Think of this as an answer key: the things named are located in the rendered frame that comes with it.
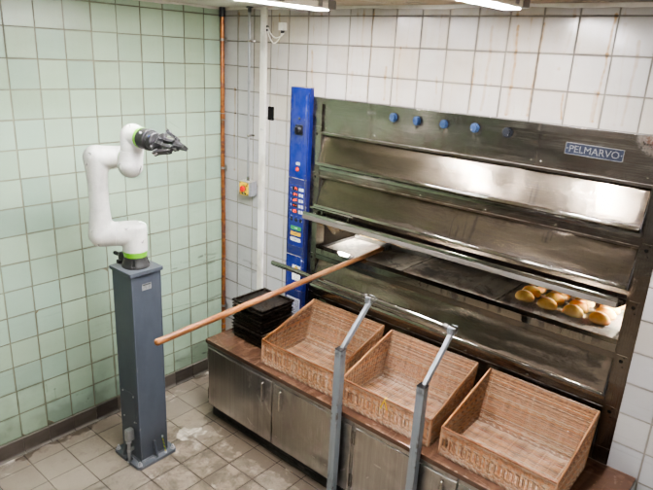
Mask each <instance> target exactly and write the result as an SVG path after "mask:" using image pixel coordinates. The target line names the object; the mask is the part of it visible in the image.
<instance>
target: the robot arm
mask: <svg viewBox="0 0 653 490"><path fill-rule="evenodd" d="M167 136H171V137H172V138H173V139H174V140H172V139H168V138H167ZM180 141H181V140H180V139H179V138H178V137H177V136H175V135H174V134H173V133H172V132H171V131H170V130H169V129H166V132H165V133H158V132H156V131H155V130H153V129H149V128H145V127H142V126H140V125H139V124H136V123H129V124H127V125H125V126H124V127H123V128H122V129H121V131H120V146H101V145H91V146H89V147H87V148H86V149H85V150H84V152H83V161H84V166H85V171H86V180H87V188H88V201H89V222H88V239H89V241H90V242H91V243H92V244H93V245H95V246H98V247H108V246H121V247H122V251H121V252H117V251H114V252H113V254H114V255H116V256H118V257H119V258H118V259H117V263H121V267H122V268H124V269H127V270H141V269H145V268H148V267H149V266H150V265H151V262H150V261H149V259H148V255H147V254H148V234H147V225H146V224H145V223H144V222H142V221H121V222H114V221H113V220H112V217H111V211H110V202H109V189H108V172H109V170H110V169H111V168H113V167H117V168H118V169H119V171H120V173H121V174H122V175H123V176H125V177H128V178H134V177H137V176H138V175H140V174H141V172H142V170H143V156H144V150H147V151H152V154H153V155H154V156H155V157H157V156H161V155H171V154H172V152H173V151H174V152H179V151H180V150H181V151H185V152H186V151H187V150H188V149H189V148H188V147H186V146H185V145H184V144H183V143H182V142H180ZM169 144H171V145H169Z"/></svg>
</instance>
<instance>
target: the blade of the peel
mask: <svg viewBox="0 0 653 490"><path fill-rule="evenodd" d="M355 238H356V239H358V240H362V241H366V242H369V243H373V244H377V245H380V246H381V245H383V244H386V243H387V242H386V243H385V242H382V241H378V240H374V239H371V238H367V237H363V236H361V235H360V234H355ZM392 249H395V250H398V251H401V252H405V253H408V254H412V255H416V256H419V257H423V258H429V257H431V255H428V254H424V253H421V252H418V251H414V250H408V249H407V248H403V247H399V246H396V245H393V244H392Z"/></svg>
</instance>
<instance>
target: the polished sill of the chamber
mask: <svg viewBox="0 0 653 490"><path fill-rule="evenodd" d="M316 254H318V255H321V256H324V257H327V258H331V259H334V260H337V261H340V262H345V261H347V260H350V259H352V258H354V257H355V256H352V255H349V254H345V253H342V252H339V251H336V250H333V249H330V248H328V247H325V246H320V247H317V248H316ZM351 265H353V266H356V267H359V268H362V269H365V270H368V271H371V272H374V273H377V274H380V275H383V276H386V277H389V278H392V279H395V280H397V281H400V282H403V283H406V284H409V285H412V286H415V287H418V288H421V289H424V290H427V291H430V292H433V293H436V294H439V295H442V296H445V297H447V298H452V299H455V300H458V301H461V302H464V303H467V304H470V305H473V306H476V307H479V308H482V309H485V310H488V311H491V312H494V313H497V314H499V315H502V316H505V317H508V318H511V319H514V320H517V321H520V322H523V323H526V324H529V325H532V326H535V327H538V328H541V329H544V330H547V331H549V332H552V333H557V334H560V335H563V336H566V337H569V338H572V339H575V340H578V341H581V342H584V343H587V344H590V345H593V346H596V347H599V348H601V349H604V350H607V351H610V352H613V353H615V349H616V345H617V339H613V338H610V337H607V336H604V335H601V334H598V333H595V332H589V331H586V330H583V329H580V328H577V327H575V326H572V325H568V324H565V323H562V322H559V321H556V320H553V319H550V318H546V317H543V316H540V315H537V314H534V313H531V312H529V311H525V310H522V309H519V308H516V307H513V306H510V305H507V304H504V303H500V302H497V301H494V300H491V299H488V298H485V297H480V296H477V295H474V294H471V293H468V292H465V291H462V290H458V289H455V288H452V287H449V286H446V285H443V284H440V283H437V282H433V281H430V280H428V279H425V278H422V277H419V276H416V275H412V274H409V273H406V272H403V271H400V270H397V269H394V268H391V267H387V266H384V265H381V264H379V263H376V262H371V261H367V260H361V261H358V262H355V263H352V264H351Z"/></svg>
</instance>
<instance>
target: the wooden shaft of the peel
mask: <svg viewBox="0 0 653 490"><path fill-rule="evenodd" d="M382 251H384V247H383V246H381V247H379V248H376V249H374V250H371V251H369V252H367V253H364V254H362V255H359V256H357V257H354V258H352V259H350V260H347V261H345V262H342V263H339V264H337V265H334V266H332V267H330V268H327V269H325V270H322V271H320V272H317V273H315V274H313V275H310V276H308V277H305V278H303V279H300V280H298V281H295V282H293V283H291V284H289V285H287V286H284V287H282V288H279V289H277V290H275V291H272V292H270V293H267V294H265V295H262V296H260V297H256V298H254V299H251V300H249V301H246V302H244V303H241V304H239V305H237V306H234V307H232V308H229V309H227V310H225V311H223V312H220V313H218V314H216V315H213V316H211V317H208V318H206V319H203V320H201V321H199V322H196V323H194V324H191V325H189V326H186V327H184V328H181V329H179V330H177V331H174V332H171V333H169V334H166V335H164V336H162V337H159V338H157V339H155V345H156V346H158V345H161V344H163V343H165V342H168V341H170V340H173V339H175V338H177V337H180V336H182V335H184V334H187V333H190V332H193V331H195V330H198V329H200V328H202V327H205V326H207V325H209V324H212V323H214V322H216V321H219V320H221V319H223V318H225V317H227V316H230V315H232V314H234V313H237V312H239V311H242V310H244V309H246V308H249V307H251V306H253V305H256V304H258V303H260V302H263V301H265V300H268V299H270V298H274V297H276V296H278V295H280V294H282V293H285V292H287V291H289V290H292V289H294V288H296V287H299V286H301V285H303V284H306V283H308V282H311V281H313V280H315V279H318V278H320V277H322V276H325V275H327V274H330V273H332V272H333V271H336V270H338V269H340V268H343V267H345V266H347V265H350V264H352V263H356V262H358V261H361V260H363V259H365V258H368V257H370V256H373V255H375V254H377V253H380V252H382Z"/></svg>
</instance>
